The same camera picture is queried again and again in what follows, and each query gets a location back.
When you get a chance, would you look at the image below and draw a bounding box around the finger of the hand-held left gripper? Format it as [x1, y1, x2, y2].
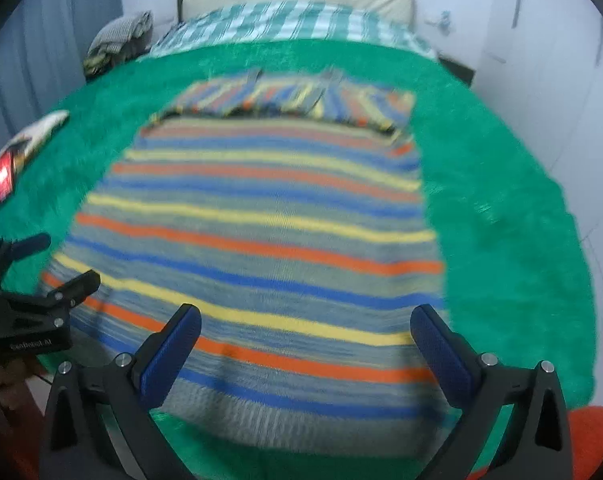
[0, 232, 52, 286]
[0, 269, 102, 314]

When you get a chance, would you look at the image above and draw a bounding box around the striped knit sweater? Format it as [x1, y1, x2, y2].
[41, 67, 449, 453]

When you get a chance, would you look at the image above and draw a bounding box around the dark nightstand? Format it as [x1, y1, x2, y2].
[439, 55, 477, 84]

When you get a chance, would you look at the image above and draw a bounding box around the person's left hand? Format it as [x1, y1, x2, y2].
[0, 357, 34, 406]

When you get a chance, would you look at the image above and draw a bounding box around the green fuzzy blanket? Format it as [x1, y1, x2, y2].
[0, 39, 598, 480]

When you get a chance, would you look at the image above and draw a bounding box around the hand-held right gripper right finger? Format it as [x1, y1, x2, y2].
[410, 303, 575, 480]

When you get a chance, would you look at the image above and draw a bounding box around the patterned pillow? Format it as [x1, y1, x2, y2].
[0, 110, 71, 218]

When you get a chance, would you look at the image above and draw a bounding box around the wall socket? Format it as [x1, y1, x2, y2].
[429, 10, 455, 34]

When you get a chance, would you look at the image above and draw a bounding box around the white wardrobe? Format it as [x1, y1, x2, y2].
[481, 0, 603, 311]

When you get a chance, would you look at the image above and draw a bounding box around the green plaid bedsheet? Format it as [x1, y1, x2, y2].
[148, 1, 438, 62]

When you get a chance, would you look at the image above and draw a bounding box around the grey-blue curtain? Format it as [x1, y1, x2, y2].
[0, 0, 125, 161]

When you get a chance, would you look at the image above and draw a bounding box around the pile of clothes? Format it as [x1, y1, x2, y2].
[84, 10, 154, 80]

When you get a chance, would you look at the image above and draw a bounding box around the smartphone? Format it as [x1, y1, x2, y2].
[0, 152, 20, 209]

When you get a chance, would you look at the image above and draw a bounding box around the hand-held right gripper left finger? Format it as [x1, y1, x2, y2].
[40, 303, 203, 480]

